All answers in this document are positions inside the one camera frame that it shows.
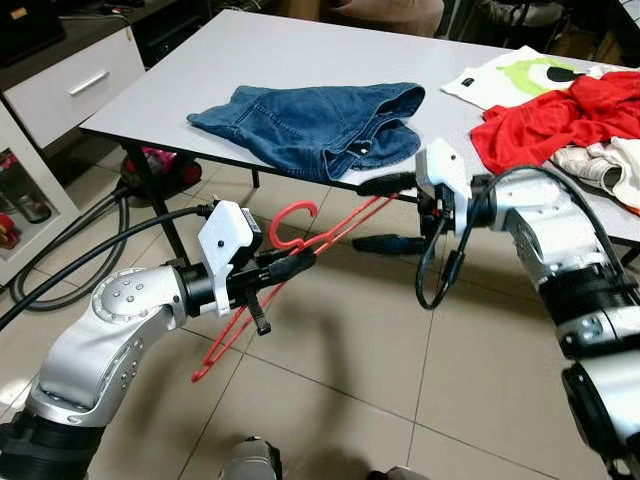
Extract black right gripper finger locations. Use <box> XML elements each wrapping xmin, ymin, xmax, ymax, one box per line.
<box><xmin>352</xmin><ymin>235</ymin><xmax>426</xmax><ymax>256</ymax></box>
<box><xmin>357</xmin><ymin>172</ymin><xmax>421</xmax><ymax>197</ymax></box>

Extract red plastic hanger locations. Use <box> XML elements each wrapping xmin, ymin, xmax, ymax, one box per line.
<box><xmin>190</xmin><ymin>195</ymin><xmax>401</xmax><ymax>383</ymax></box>

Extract blue denim shorts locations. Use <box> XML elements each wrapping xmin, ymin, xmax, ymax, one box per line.
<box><xmin>187</xmin><ymin>82</ymin><xmax>426</xmax><ymax>183</ymax></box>

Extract magenta vacuum cleaner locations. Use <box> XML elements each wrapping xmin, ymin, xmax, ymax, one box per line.
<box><xmin>120</xmin><ymin>148</ymin><xmax>201</xmax><ymax>191</ymax></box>

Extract white shirt green print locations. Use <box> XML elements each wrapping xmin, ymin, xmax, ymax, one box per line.
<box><xmin>440</xmin><ymin>47</ymin><xmax>601</xmax><ymax>111</ymax></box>

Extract red shirt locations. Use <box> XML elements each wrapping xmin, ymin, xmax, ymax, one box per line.
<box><xmin>470</xmin><ymin>70</ymin><xmax>640</xmax><ymax>176</ymax></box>

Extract white grey striped garment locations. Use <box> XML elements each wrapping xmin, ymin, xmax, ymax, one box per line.
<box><xmin>550</xmin><ymin>137</ymin><xmax>640</xmax><ymax>211</ymax></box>

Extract grey robot left leg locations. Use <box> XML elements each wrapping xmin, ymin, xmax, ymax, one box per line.
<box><xmin>218</xmin><ymin>437</ymin><xmax>283</xmax><ymax>480</ymax></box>

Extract grey robot leg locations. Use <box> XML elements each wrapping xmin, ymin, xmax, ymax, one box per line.
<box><xmin>218</xmin><ymin>437</ymin><xmax>283</xmax><ymax>480</ymax></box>
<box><xmin>365</xmin><ymin>467</ymin><xmax>431</xmax><ymax>480</ymax></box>

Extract grey robot right leg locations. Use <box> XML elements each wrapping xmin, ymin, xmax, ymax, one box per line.
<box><xmin>365</xmin><ymin>467</ymin><xmax>431</xmax><ymax>480</ymax></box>

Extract white glass display cabinet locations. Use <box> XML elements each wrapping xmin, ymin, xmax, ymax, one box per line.
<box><xmin>0</xmin><ymin>105</ymin><xmax>81</xmax><ymax>286</ymax></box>

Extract white drawer cabinet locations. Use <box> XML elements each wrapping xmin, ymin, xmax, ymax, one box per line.
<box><xmin>0</xmin><ymin>28</ymin><xmax>146</xmax><ymax>151</ymax></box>

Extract black monitor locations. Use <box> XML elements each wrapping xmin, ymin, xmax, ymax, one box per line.
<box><xmin>0</xmin><ymin>0</ymin><xmax>67</xmax><ymax>67</ymax></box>

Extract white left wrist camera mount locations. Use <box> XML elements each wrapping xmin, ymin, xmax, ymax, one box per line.
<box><xmin>197</xmin><ymin>200</ymin><xmax>263</xmax><ymax>276</ymax></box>

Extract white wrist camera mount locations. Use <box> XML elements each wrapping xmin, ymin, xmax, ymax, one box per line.
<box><xmin>197</xmin><ymin>200</ymin><xmax>263</xmax><ymax>276</ymax></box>
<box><xmin>415</xmin><ymin>140</ymin><xmax>471</xmax><ymax>216</ymax></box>

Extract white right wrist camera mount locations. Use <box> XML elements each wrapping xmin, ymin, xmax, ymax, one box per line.
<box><xmin>415</xmin><ymin>140</ymin><xmax>471</xmax><ymax>216</ymax></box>

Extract black vacuum hose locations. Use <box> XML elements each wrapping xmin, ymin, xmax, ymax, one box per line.
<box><xmin>0</xmin><ymin>183</ymin><xmax>138</xmax><ymax>306</ymax></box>

